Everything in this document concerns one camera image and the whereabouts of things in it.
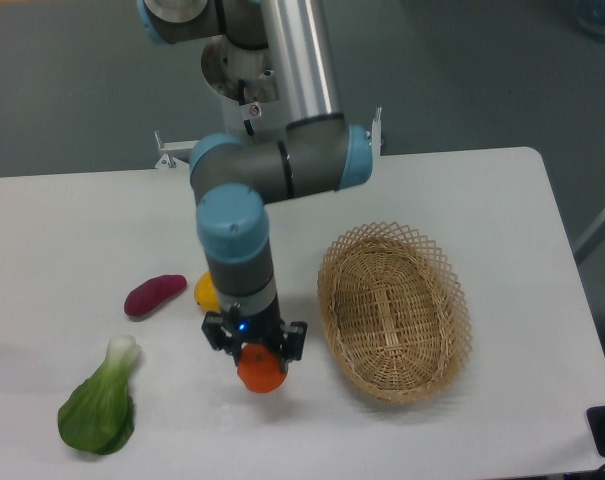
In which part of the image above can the green toy bok choy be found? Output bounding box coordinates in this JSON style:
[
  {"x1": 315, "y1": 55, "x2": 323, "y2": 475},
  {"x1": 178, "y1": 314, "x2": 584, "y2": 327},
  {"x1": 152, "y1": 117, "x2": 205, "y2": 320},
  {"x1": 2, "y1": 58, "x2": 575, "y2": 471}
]
[{"x1": 57, "y1": 335, "x2": 141, "y2": 455}]

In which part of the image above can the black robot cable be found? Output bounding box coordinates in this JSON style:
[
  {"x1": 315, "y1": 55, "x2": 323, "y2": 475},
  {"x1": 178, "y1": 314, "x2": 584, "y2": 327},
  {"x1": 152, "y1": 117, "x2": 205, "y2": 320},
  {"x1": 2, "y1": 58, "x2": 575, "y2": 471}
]
[{"x1": 236, "y1": 78, "x2": 257, "y2": 137}]

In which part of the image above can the yellow toy mango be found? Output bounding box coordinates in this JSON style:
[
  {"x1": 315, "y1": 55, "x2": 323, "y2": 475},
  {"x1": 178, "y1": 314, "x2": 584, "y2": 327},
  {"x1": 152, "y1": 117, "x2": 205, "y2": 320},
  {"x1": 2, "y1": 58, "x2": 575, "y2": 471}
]
[{"x1": 193, "y1": 271, "x2": 220, "y2": 313}]

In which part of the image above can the woven wicker basket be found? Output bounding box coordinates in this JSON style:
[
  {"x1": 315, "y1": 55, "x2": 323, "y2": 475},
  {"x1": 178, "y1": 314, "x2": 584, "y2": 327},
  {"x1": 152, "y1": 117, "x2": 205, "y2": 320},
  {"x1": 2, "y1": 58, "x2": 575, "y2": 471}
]
[{"x1": 317, "y1": 222, "x2": 472, "y2": 405}]

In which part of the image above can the purple toy sweet potato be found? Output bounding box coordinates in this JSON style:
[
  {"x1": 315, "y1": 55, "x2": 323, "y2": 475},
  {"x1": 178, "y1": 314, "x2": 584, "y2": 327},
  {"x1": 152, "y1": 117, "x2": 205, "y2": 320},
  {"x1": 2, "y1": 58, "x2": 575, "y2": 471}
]
[{"x1": 123, "y1": 274, "x2": 187, "y2": 318}]

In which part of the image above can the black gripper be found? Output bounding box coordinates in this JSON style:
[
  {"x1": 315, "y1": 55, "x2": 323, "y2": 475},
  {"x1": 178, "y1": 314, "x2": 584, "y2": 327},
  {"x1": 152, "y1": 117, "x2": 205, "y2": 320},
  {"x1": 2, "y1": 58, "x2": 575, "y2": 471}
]
[{"x1": 202, "y1": 296, "x2": 308, "y2": 373}]

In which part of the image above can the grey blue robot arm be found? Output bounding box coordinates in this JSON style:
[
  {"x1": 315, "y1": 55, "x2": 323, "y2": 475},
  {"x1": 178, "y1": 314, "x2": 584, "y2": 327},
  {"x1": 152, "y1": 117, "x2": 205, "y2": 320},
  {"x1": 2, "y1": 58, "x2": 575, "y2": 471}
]
[{"x1": 137, "y1": 1, "x2": 374, "y2": 371}]

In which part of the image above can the orange toy fruit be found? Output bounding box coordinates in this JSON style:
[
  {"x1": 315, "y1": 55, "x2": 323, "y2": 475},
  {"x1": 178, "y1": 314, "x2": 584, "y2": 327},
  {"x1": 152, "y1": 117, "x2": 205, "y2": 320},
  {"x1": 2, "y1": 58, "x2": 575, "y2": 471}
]
[{"x1": 237, "y1": 344, "x2": 287, "y2": 394}]

